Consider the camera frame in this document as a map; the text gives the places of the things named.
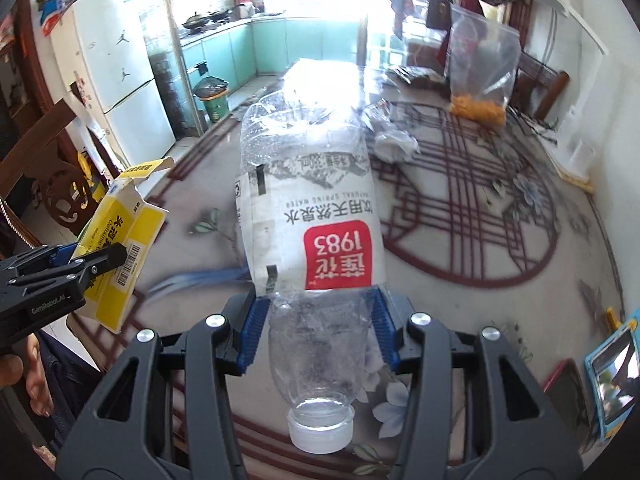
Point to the red phone case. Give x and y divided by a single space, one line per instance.
567 395

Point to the teal kitchen cabinets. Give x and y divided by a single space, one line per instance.
240 51

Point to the clear bag of orange snacks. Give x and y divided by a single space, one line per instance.
482 60

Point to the crumpled white paper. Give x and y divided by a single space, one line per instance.
395 146

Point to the white refrigerator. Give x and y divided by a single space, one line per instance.
99 47

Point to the clear plastic water bottle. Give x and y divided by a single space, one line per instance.
312 238

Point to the white cup on stand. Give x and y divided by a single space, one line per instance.
572 158

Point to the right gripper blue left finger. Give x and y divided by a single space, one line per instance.
253 315

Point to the green kitchen trash bin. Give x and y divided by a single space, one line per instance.
212 92

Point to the person's left hand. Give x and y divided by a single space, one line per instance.
27 365

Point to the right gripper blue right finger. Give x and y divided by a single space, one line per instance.
390 315

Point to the blue framed tablet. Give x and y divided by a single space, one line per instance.
613 373

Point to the dark wooden chair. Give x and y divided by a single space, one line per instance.
65 192

